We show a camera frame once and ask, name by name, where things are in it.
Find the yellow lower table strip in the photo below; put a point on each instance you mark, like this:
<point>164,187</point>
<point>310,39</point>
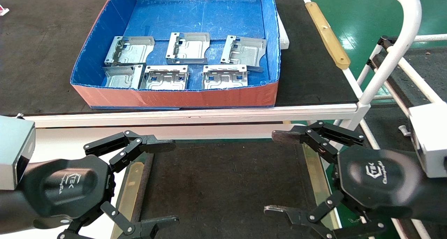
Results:
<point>316,176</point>
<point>128,193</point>

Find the thick white curved tube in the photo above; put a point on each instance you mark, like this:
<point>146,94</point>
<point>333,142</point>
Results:
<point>394,47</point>

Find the thin white frame tube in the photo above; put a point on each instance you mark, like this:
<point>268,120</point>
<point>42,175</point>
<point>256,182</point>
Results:
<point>369,64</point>
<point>417,76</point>
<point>431,37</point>

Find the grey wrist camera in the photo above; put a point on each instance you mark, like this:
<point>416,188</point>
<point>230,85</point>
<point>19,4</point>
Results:
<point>14,151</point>
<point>431,141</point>

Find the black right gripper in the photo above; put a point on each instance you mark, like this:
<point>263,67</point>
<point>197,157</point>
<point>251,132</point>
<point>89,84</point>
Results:
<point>377,179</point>

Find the white metal table frame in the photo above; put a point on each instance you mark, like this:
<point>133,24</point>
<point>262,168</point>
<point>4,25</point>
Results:
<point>209,114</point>

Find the long yellow edge strip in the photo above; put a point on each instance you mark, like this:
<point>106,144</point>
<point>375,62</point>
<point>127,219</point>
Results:
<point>328,36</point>

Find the white foam block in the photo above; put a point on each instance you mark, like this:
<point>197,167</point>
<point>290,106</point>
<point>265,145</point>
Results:
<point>283,35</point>

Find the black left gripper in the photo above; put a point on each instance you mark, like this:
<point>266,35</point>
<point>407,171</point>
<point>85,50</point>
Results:
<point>66,186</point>

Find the large black table mat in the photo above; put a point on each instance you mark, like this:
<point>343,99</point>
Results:
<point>42,57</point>

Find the white lower table frame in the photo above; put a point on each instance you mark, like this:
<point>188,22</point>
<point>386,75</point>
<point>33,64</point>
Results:
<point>174,131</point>

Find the small red white object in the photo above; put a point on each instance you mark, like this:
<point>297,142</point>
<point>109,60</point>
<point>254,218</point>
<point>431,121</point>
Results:
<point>3,11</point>

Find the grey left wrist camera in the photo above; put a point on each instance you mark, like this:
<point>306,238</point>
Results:
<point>14,151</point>

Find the stamped metal bracket plate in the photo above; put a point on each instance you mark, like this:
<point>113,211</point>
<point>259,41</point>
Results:
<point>244,52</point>
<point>188,49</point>
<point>164,78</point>
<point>225,77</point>
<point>131,52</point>
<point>122,77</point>

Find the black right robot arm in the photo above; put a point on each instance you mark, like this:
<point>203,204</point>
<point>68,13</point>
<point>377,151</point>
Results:
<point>434,200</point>

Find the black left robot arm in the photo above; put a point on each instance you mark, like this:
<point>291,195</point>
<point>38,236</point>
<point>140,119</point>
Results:
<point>10,211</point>

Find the black tube clamp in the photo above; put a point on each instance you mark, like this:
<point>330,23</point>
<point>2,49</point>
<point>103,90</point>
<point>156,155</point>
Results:
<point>386,42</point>

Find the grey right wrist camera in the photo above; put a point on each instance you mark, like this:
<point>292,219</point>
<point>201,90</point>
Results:
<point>431,141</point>

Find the blue corrugated plastic box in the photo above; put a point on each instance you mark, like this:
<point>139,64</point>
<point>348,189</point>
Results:
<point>174,97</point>

